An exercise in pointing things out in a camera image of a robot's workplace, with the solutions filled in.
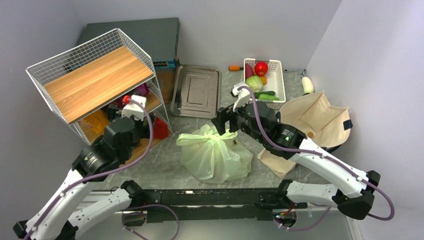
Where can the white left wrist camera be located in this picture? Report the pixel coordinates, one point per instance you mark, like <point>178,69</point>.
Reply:
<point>133,110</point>

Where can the white radish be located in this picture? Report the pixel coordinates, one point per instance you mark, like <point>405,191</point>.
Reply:
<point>307,84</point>

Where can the purple sweet potato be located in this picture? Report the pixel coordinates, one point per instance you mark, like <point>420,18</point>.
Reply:
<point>248,71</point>

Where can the white plastic basket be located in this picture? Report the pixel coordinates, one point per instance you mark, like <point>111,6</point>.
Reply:
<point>275,81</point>

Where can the purple snack bag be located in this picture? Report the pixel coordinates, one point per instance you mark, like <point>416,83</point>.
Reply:
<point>142,90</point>

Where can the green avocado plastic bag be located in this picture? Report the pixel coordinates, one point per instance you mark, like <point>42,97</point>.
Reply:
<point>214,158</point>

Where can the metal tray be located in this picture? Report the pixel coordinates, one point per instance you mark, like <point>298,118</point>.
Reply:
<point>197,92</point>

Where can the dark green cucumber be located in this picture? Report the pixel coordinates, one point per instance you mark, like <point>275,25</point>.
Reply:
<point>266,93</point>

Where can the top wooden shelf board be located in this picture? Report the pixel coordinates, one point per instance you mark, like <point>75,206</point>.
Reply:
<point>90,87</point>

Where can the orange small pepper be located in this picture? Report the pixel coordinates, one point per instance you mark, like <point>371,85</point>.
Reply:
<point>263,79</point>

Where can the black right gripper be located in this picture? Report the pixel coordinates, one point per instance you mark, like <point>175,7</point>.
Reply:
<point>223,116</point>

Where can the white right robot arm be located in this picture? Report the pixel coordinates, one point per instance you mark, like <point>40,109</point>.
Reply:
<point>346,189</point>

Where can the red apple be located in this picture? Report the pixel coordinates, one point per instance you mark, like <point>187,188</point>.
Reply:
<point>261,68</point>

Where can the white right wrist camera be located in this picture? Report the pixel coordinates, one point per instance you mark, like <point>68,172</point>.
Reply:
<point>242,92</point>

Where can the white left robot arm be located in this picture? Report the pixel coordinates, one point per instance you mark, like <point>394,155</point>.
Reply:
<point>59,219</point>

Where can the yellow snack bag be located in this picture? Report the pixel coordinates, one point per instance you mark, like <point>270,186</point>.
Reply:
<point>97,121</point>

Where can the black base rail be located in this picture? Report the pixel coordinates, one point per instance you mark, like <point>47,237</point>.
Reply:
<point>207,204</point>

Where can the green cabbage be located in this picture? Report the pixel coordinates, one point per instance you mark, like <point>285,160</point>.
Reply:
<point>255,83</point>

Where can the red snack bag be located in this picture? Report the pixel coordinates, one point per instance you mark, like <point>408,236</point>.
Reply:
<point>160,129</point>

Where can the beige canvas tote bag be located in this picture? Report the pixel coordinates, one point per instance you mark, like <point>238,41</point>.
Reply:
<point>327,125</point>

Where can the light green bitter gourd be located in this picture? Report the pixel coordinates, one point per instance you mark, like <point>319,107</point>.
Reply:
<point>268,97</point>

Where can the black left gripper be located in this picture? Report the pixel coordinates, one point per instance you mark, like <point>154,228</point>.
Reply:
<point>141,132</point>

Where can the white wire shelf rack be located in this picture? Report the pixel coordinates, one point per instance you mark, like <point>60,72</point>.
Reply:
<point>61,64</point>

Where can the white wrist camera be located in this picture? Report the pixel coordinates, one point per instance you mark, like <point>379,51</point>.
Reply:
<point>133,110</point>
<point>242,92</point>

